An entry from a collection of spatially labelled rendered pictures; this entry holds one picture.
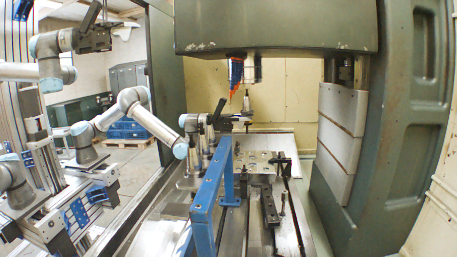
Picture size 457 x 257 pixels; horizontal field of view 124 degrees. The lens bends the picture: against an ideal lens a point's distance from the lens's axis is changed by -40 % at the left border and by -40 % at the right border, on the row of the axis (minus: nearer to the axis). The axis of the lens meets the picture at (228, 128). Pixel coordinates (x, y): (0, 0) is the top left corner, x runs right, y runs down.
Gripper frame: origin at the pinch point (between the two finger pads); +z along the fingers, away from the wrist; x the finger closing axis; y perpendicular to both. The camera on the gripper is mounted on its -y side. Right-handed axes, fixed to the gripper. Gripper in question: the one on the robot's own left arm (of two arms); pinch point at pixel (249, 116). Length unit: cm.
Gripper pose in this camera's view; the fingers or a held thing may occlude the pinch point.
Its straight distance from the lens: 95.2
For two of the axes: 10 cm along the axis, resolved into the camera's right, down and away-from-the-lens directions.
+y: 0.5, 9.6, 2.8
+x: -2.0, 2.8, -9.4
